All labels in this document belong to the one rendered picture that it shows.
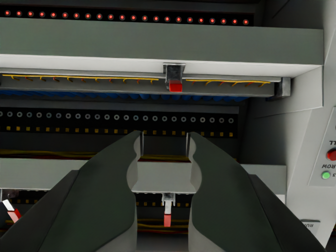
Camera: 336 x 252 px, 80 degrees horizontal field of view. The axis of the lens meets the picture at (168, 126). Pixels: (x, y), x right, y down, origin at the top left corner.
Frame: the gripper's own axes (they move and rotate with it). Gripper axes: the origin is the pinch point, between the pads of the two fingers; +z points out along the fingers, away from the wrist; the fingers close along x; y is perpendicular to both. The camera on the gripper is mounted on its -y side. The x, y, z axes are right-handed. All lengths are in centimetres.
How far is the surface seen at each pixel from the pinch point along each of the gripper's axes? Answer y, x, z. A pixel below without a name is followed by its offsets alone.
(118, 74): 0.8, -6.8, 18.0
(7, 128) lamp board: 14.9, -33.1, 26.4
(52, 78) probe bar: 2.2, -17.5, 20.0
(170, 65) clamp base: -1.3, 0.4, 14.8
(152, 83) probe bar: 2.3, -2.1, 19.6
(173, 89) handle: -0.4, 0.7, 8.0
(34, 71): 0.7, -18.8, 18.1
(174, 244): 39.1, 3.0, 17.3
